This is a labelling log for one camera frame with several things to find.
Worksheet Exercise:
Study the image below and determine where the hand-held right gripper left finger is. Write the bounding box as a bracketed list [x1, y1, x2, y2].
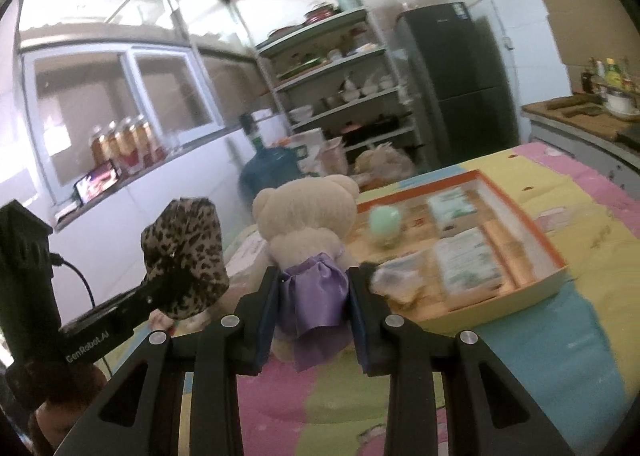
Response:
[75, 265, 281, 456]

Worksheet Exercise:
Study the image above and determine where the clear plastic bagged packet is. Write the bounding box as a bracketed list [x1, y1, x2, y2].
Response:
[371, 256, 428, 309]

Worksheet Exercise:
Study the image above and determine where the beige teddy bear purple dress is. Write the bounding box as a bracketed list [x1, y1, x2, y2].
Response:
[251, 174, 362, 373]

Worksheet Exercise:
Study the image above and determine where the red cooking pot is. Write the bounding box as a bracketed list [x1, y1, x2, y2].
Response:
[304, 2, 337, 24]

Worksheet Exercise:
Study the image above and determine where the translucent plastic container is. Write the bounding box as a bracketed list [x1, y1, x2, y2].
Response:
[320, 138, 349, 177]

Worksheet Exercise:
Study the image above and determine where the floral tissue box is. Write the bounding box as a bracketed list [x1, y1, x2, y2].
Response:
[222, 231, 273, 287]

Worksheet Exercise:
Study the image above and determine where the blue water jug with pump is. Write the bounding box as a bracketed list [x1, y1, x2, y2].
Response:
[239, 115, 301, 209]

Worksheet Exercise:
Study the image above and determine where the grey metal shelf rack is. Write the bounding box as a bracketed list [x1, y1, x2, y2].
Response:
[255, 6, 426, 172]

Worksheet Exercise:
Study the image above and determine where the white green tissue packet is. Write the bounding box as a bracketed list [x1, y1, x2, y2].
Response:
[426, 187, 479, 232]
[434, 227, 505, 298]

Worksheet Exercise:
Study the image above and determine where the cardboard wall sheet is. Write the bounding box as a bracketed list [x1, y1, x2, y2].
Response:
[537, 0, 640, 87]

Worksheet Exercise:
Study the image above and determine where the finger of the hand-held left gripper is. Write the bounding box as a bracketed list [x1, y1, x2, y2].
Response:
[137, 263, 201, 312]

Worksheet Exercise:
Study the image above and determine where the filled plastic bag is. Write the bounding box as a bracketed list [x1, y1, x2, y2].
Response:
[352, 143, 416, 182]

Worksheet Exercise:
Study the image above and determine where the white enamel pot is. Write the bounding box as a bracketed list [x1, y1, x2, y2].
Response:
[605, 90, 639, 116]

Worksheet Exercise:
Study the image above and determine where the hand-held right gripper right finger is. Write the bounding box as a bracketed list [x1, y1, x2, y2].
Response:
[346, 266, 576, 456]

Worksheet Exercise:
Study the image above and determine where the person's left hand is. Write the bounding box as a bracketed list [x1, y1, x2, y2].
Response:
[27, 368, 108, 456]

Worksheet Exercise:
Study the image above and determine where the white sack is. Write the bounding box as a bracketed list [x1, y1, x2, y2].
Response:
[285, 128, 326, 174]

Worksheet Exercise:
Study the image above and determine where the colourful printed blanket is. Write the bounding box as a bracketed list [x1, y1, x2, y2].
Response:
[150, 141, 640, 456]

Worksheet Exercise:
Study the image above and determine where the aluminium sliding window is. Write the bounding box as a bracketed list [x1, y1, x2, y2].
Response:
[20, 43, 226, 192]

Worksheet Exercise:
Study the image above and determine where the black induction cooker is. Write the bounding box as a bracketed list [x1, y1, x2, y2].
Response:
[617, 123, 640, 150]

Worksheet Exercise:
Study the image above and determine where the leopard print plush toy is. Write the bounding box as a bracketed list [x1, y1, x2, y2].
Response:
[141, 196, 231, 321]

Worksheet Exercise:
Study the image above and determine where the kitchen counter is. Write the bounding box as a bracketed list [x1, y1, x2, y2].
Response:
[520, 98, 640, 187]

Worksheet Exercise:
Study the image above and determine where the pale green soft ball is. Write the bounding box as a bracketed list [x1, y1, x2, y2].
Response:
[368, 206, 404, 250]

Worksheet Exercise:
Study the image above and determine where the kitchen cleaver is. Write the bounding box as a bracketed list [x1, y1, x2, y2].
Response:
[547, 96, 603, 118]

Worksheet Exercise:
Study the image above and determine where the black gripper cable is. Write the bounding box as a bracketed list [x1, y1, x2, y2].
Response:
[51, 254, 97, 311]

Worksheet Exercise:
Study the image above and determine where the dark refrigerator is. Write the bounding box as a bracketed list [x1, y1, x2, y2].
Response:
[395, 1, 521, 169]

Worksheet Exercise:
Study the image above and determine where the smartphone with lit screen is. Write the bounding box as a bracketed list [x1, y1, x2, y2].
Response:
[74, 161, 121, 204]

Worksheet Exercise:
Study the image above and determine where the wooden cutting board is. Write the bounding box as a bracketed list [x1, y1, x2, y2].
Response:
[522, 98, 640, 142]

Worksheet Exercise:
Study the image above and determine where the orange-rimmed cardboard box tray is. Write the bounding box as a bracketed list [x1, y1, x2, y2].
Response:
[345, 169, 569, 323]

